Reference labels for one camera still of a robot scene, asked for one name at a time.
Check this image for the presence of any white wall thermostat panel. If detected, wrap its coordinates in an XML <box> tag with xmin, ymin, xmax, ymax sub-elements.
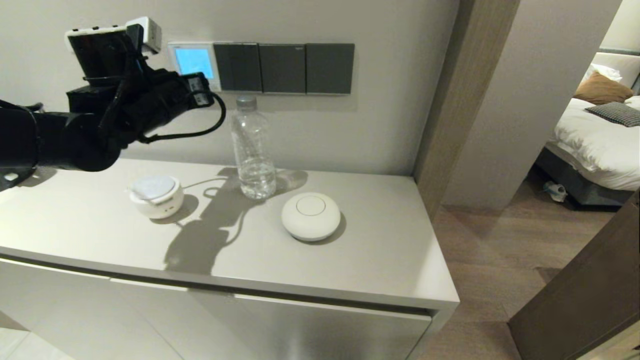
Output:
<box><xmin>167</xmin><ymin>42</ymin><xmax>222</xmax><ymax>93</ymax></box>

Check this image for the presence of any clear plastic water bottle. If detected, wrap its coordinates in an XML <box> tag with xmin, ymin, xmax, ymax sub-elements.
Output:
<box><xmin>230</xmin><ymin>95</ymin><xmax>277</xmax><ymax>200</ymax></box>

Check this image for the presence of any white round device grey lid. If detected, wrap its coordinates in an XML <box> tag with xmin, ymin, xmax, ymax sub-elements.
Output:
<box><xmin>129</xmin><ymin>175</ymin><xmax>184</xmax><ymax>220</ymax></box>

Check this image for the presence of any white round puck device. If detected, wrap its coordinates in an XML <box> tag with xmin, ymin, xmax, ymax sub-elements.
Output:
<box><xmin>280</xmin><ymin>192</ymin><xmax>342</xmax><ymax>243</ymax></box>

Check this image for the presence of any black device with white label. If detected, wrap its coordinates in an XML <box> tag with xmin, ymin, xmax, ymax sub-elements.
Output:
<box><xmin>0</xmin><ymin>167</ymin><xmax>36</xmax><ymax>192</ymax></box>

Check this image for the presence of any grey cabinet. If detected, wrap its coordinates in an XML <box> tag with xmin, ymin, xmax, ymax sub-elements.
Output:
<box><xmin>0</xmin><ymin>156</ymin><xmax>460</xmax><ymax>360</ymax></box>

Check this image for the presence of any grey cabinet door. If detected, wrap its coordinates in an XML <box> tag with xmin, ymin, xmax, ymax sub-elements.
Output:
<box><xmin>0</xmin><ymin>257</ymin><xmax>185</xmax><ymax>360</ymax></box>
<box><xmin>110</xmin><ymin>278</ymin><xmax>433</xmax><ymax>360</ymax></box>

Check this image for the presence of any light shoe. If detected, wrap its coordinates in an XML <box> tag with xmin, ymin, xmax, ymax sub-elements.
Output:
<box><xmin>543</xmin><ymin>181</ymin><xmax>568</xmax><ymax>203</ymax></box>

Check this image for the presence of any dark bed base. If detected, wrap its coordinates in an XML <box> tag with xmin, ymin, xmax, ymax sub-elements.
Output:
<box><xmin>534</xmin><ymin>147</ymin><xmax>633</xmax><ymax>208</ymax></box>

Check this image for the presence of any bed with white duvet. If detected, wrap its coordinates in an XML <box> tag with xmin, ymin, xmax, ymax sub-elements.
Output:
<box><xmin>545</xmin><ymin>96</ymin><xmax>640</xmax><ymax>193</ymax></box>

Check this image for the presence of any brown pillow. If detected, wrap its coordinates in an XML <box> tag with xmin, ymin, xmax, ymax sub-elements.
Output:
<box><xmin>572</xmin><ymin>73</ymin><xmax>635</xmax><ymax>107</ymax></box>

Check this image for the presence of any black white checked pillow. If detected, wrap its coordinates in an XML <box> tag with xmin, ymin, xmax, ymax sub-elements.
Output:
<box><xmin>584</xmin><ymin>103</ymin><xmax>640</xmax><ymax>129</ymax></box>

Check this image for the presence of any beige padded headboard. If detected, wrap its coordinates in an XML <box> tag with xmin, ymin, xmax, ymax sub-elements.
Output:
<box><xmin>590</xmin><ymin>48</ymin><xmax>640</xmax><ymax>97</ymax></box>

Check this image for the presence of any dark brown wooden door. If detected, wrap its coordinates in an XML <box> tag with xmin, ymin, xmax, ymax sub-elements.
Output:
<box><xmin>507</xmin><ymin>189</ymin><xmax>640</xmax><ymax>360</ymax></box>

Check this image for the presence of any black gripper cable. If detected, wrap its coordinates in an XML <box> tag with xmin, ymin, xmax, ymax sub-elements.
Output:
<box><xmin>137</xmin><ymin>92</ymin><xmax>227</xmax><ymax>145</ymax></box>

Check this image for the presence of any dark grey triple wall switch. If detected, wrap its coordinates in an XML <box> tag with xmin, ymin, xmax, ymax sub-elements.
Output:
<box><xmin>213</xmin><ymin>43</ymin><xmax>263</xmax><ymax>94</ymax></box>

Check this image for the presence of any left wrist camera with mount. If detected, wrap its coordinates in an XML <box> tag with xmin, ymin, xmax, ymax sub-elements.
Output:
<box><xmin>65</xmin><ymin>16</ymin><xmax>163</xmax><ymax>82</ymax></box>

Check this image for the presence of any dark grey single wall switch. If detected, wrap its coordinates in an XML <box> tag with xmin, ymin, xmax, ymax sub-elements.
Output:
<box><xmin>305</xmin><ymin>43</ymin><xmax>355</xmax><ymax>96</ymax></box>
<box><xmin>258</xmin><ymin>43</ymin><xmax>307</xmax><ymax>95</ymax></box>

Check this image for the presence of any brown wooden door frame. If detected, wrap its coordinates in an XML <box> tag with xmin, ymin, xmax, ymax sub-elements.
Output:
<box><xmin>411</xmin><ymin>0</ymin><xmax>521</xmax><ymax>221</ymax></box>

